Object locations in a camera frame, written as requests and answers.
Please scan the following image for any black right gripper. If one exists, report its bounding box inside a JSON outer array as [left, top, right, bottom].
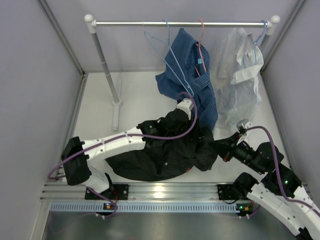
[[208, 131, 265, 175]]

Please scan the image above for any black pinstriped shirt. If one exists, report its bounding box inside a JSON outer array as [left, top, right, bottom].
[[105, 124, 218, 182]]

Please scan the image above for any light blue wire hanger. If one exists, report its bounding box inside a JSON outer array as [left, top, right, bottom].
[[144, 19, 195, 97]]

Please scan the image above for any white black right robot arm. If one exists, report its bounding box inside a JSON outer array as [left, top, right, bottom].
[[216, 133, 320, 240]]

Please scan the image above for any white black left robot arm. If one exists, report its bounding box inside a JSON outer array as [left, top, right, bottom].
[[61, 108, 199, 200]]

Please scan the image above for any blue checkered shirt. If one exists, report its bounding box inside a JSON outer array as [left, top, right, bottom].
[[155, 28, 218, 130]]

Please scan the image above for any white shirt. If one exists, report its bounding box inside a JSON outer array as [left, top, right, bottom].
[[211, 28, 264, 129]]

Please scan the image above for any silver clothes rack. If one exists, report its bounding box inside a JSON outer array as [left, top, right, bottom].
[[84, 14, 281, 132]]

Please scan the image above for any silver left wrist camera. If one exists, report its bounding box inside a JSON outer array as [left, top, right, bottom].
[[176, 98, 194, 120]]

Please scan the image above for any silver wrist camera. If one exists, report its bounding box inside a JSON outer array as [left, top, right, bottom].
[[236, 119, 253, 136], [176, 98, 194, 120]]

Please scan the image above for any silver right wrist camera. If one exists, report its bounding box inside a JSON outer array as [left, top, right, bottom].
[[236, 119, 253, 136]]

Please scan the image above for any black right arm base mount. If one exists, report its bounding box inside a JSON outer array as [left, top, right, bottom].
[[217, 184, 249, 204]]

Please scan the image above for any aluminium rail base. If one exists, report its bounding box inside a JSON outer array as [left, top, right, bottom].
[[40, 182, 223, 202]]

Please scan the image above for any pink wire hanger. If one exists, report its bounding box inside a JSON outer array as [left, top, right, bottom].
[[195, 18, 207, 77]]

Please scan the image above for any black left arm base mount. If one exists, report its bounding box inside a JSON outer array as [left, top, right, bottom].
[[84, 184, 129, 200]]

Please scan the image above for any blue wire hanger right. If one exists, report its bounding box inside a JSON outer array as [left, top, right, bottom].
[[241, 20, 271, 68]]

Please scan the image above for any slotted blue-grey cable duct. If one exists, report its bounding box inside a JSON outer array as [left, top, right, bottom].
[[50, 201, 253, 214]]

